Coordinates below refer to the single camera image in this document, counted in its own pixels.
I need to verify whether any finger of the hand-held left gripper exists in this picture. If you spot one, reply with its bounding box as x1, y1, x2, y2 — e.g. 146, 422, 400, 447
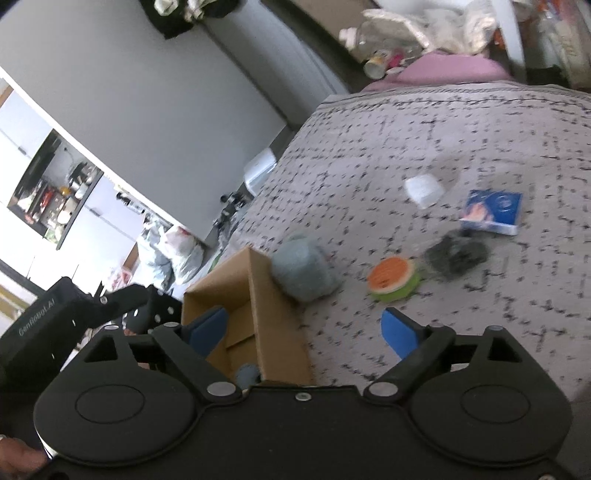
90, 283, 184, 337

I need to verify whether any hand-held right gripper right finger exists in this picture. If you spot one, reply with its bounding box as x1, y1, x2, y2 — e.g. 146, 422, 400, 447
364, 309, 528, 403

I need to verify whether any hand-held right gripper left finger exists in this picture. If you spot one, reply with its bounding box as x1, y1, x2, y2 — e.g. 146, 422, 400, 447
82, 307, 243, 404

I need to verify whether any orange green round plush toy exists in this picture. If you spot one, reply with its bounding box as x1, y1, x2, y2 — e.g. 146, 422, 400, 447
367, 256, 422, 303

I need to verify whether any brown cardboard box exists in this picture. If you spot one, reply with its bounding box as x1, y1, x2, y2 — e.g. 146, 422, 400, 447
181, 246, 315, 386

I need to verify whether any white plastic cup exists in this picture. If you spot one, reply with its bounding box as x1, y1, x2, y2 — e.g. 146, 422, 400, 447
404, 173, 446, 209

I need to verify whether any blue printed carton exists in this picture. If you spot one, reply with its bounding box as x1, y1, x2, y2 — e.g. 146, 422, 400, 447
459, 189, 523, 237

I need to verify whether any person's left hand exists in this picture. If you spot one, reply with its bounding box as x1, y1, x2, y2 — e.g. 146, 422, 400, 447
0, 434, 49, 479

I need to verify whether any grey plastic bag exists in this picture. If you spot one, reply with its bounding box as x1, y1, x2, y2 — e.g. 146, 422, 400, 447
137, 222, 176, 296

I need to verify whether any white plastic bag red print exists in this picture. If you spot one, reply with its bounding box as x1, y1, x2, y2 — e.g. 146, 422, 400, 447
166, 226, 205, 284

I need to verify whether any dark open shelf cabinet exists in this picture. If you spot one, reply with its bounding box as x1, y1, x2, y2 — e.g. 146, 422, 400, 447
8, 129, 105, 251

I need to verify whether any white plastic container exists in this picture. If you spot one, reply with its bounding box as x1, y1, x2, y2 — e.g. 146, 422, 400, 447
243, 148, 278, 195

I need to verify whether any patterned grey bedspread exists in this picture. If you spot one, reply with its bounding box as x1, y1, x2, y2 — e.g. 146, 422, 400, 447
217, 83, 591, 402

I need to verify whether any pink pillow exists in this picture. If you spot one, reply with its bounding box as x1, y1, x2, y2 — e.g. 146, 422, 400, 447
365, 52, 515, 93

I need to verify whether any small printed can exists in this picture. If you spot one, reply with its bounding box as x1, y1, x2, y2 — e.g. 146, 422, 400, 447
363, 52, 391, 78

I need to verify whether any pile of black white clothes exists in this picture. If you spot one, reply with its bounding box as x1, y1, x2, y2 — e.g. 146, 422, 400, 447
139, 0, 218, 40

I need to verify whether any clear plastic bottle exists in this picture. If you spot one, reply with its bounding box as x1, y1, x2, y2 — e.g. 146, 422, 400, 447
339, 21, 423, 63

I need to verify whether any dark bed headboard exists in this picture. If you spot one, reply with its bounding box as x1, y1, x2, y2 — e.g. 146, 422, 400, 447
272, 0, 365, 93

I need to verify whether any crumpled clear plastic bag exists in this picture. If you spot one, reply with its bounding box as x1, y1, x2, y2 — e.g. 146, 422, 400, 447
362, 7, 437, 51

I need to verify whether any white furniture post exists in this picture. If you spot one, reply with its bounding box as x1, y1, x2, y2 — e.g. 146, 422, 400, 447
485, 0, 527, 81

